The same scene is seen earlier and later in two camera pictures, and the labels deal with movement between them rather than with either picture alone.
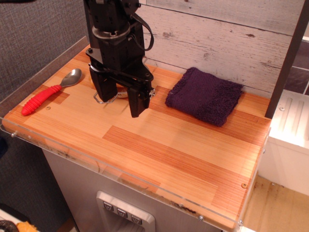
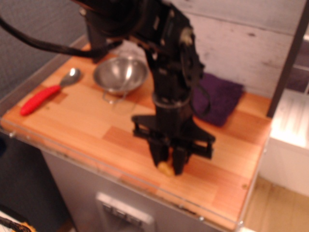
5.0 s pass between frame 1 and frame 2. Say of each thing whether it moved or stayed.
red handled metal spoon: stayed
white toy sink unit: stayed
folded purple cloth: stayed
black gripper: moved
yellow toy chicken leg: moved
